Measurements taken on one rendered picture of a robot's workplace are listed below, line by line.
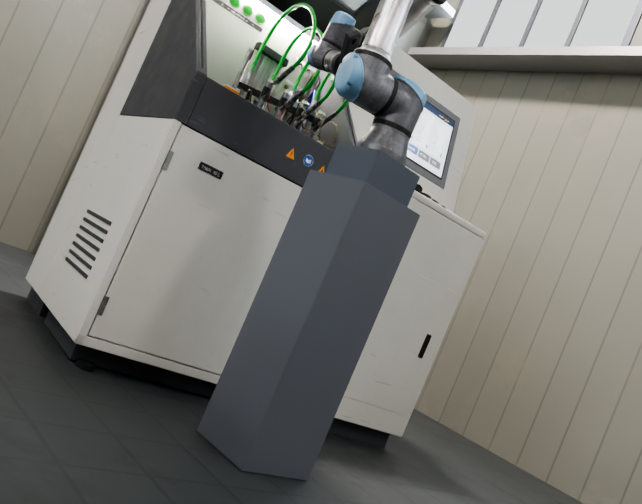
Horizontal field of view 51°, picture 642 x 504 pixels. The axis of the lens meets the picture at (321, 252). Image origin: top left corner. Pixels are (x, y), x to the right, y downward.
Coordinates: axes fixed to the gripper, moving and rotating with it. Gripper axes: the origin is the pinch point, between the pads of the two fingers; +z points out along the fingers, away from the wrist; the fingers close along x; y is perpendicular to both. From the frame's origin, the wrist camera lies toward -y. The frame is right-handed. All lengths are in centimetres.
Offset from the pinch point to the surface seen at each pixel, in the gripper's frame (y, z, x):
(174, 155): 13, -27, 59
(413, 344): 116, -6, -6
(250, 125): 13.4, -27.6, 31.8
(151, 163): 14, -29, 65
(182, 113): 3, -29, 52
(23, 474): 21, 57, 126
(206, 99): 1, -30, 43
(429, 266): 89, -12, -23
